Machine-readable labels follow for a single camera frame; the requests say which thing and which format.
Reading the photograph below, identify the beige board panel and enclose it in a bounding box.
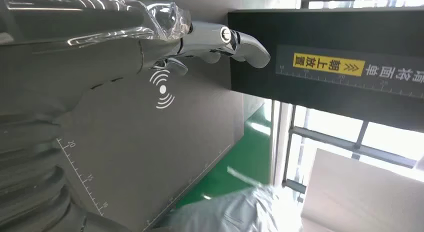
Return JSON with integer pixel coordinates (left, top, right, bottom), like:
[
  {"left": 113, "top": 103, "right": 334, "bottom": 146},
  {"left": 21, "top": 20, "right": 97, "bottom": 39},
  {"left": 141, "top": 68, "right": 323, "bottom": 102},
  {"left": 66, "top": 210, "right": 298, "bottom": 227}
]
[{"left": 300, "top": 148, "right": 424, "bottom": 232}]

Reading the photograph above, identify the black inbound scanner machine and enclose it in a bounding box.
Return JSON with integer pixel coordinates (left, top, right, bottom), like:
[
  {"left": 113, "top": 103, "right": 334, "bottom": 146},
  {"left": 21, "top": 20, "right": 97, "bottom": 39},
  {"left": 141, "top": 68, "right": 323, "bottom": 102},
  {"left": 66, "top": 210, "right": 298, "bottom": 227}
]
[{"left": 54, "top": 6, "right": 424, "bottom": 232}]

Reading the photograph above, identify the large grey red-print mailer bag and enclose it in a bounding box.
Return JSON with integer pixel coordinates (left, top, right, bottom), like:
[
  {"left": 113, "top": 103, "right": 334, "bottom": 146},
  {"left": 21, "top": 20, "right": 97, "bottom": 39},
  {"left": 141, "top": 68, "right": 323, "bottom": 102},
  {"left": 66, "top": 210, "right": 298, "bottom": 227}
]
[{"left": 158, "top": 165, "right": 304, "bottom": 232}]

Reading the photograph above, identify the yellow arrow label sticker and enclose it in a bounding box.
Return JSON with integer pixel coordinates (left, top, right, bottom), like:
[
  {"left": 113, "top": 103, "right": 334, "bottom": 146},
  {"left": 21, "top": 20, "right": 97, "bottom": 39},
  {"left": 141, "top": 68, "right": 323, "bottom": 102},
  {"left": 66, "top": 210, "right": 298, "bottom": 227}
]
[{"left": 292, "top": 52, "right": 367, "bottom": 78}]

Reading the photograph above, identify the grey window frame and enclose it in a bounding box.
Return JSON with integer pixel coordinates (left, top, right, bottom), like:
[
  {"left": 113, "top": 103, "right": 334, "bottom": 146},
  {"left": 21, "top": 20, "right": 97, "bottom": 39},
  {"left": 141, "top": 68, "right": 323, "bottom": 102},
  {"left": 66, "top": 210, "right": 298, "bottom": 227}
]
[{"left": 271, "top": 0, "right": 424, "bottom": 195}]

